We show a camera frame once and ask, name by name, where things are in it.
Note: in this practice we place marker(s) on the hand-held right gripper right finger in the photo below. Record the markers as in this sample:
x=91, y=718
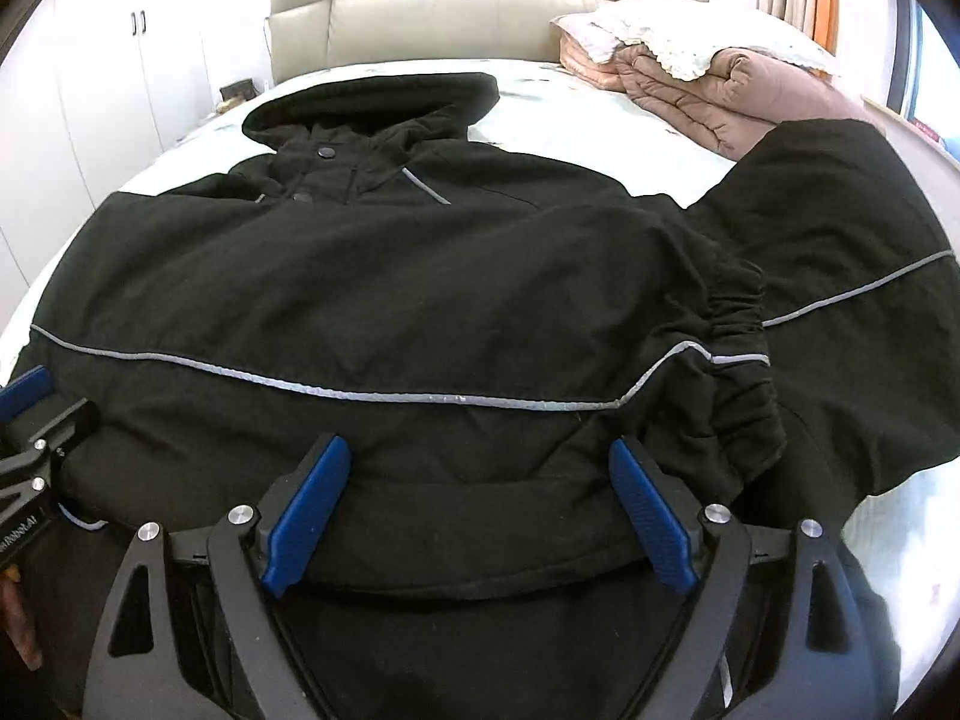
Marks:
x=646, y=510

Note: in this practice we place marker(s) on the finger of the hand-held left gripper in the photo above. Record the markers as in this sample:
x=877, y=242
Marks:
x=26, y=388
x=56, y=431

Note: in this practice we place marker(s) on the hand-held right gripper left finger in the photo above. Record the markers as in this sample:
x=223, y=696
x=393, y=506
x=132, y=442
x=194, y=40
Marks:
x=311, y=510

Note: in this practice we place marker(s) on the black hooded jacket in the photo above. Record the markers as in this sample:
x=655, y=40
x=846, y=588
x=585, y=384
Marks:
x=375, y=300

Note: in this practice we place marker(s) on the white wardrobe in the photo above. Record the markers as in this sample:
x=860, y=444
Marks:
x=97, y=105

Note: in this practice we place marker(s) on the dark bedside object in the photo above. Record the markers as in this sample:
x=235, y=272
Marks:
x=236, y=94

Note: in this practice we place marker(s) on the floral bed sheet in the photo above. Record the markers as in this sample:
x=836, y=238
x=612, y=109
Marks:
x=585, y=112

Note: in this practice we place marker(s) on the folded pink quilt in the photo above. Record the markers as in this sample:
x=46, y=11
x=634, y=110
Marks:
x=697, y=101

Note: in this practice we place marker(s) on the white lace pillow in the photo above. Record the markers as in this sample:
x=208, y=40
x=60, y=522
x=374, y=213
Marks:
x=675, y=26

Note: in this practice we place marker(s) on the beige padded headboard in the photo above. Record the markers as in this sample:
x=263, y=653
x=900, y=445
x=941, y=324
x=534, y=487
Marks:
x=450, y=22

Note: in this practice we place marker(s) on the dark window frame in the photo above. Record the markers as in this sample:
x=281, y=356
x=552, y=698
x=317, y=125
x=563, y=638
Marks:
x=904, y=52

